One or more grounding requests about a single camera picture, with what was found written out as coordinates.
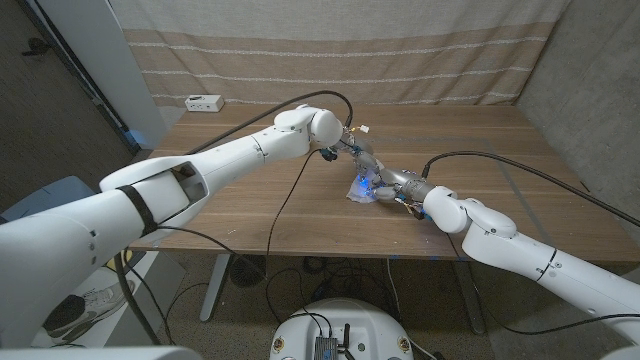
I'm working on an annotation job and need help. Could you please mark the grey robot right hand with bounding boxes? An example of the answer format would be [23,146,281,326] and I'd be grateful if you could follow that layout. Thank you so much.
[367,167,436,204]

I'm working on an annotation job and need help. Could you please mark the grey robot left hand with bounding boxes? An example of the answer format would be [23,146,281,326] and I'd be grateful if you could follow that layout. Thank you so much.
[333,128,386,194]

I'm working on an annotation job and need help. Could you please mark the white paper coffee filter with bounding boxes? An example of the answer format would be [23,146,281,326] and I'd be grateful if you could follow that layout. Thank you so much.
[346,172,381,204]

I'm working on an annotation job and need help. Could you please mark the beige striped fabric backdrop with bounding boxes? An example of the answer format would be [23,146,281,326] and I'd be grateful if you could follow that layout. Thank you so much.
[108,0,571,107]

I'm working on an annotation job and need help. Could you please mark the grey table leg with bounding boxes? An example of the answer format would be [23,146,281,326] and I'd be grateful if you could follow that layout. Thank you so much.
[452,260,487,335]

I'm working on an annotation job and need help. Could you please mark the white robot torso base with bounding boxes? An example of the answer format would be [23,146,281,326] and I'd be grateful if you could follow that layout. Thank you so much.
[269,297,415,360]

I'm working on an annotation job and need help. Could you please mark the round black floor fan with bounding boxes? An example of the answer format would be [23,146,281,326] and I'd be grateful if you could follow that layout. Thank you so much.
[229,254,269,289]

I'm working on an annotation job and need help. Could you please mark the white power outlet box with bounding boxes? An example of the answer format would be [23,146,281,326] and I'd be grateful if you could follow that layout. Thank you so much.
[184,94,225,113]

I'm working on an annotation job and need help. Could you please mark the small grey electronics box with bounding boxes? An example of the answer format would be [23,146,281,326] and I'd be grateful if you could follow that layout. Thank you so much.
[313,335,339,360]

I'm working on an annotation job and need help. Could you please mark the white table leg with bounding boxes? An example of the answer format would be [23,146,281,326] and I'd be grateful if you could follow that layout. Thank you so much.
[199,253,231,323]

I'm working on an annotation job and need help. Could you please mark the person in dark trousers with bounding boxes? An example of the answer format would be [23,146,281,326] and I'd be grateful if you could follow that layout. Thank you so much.
[42,282,137,344]

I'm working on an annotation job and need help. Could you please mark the blue plastic bin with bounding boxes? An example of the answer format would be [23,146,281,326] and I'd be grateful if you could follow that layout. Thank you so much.
[0,175,97,224]

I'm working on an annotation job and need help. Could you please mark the white robot chest edge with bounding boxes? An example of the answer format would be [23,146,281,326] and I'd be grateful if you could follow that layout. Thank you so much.
[0,346,204,360]

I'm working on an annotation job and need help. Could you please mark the thin black left wrist cable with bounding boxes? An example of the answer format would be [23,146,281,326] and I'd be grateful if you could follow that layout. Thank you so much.
[149,149,322,281]

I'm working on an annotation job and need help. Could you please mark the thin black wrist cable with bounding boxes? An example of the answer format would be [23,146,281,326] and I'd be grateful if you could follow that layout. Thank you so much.
[149,149,322,281]
[444,232,640,337]

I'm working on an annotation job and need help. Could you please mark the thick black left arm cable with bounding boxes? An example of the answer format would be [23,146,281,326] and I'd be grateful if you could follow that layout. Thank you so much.
[113,89,355,346]

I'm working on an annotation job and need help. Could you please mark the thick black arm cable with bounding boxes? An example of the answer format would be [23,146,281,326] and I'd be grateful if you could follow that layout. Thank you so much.
[113,89,355,346]
[422,150,640,225]

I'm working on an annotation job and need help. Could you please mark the black floor cable tangle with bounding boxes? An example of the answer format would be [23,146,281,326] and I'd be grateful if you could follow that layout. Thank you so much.
[264,257,401,326]

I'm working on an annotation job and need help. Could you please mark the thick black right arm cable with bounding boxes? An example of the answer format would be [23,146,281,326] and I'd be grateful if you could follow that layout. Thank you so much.
[422,150,640,225]

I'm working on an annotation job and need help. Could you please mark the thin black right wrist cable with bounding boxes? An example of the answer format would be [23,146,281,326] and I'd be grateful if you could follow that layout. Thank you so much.
[444,232,640,337]

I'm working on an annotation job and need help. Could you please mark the white door frame panel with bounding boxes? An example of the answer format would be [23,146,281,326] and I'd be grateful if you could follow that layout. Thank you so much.
[37,0,169,150]

